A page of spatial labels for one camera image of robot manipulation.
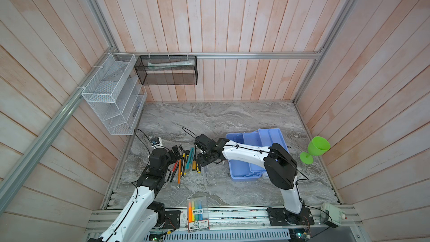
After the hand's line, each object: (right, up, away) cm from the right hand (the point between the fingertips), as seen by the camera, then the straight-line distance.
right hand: (201, 159), depth 89 cm
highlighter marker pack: (-1, -20, -14) cm, 24 cm away
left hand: (-16, +5, -5) cm, 17 cm away
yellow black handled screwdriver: (-2, -4, -1) cm, 4 cm away
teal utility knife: (-7, 0, +2) cm, 7 cm away
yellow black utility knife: (-10, -7, -2) cm, 12 cm away
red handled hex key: (-15, -6, -1) cm, 16 cm away
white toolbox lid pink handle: (+57, -19, -18) cm, 63 cm away
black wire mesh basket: (-22, +53, +15) cm, 60 cm away
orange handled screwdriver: (-12, -6, -2) cm, 13 cm away
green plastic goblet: (+58, +9, -9) cm, 59 cm away
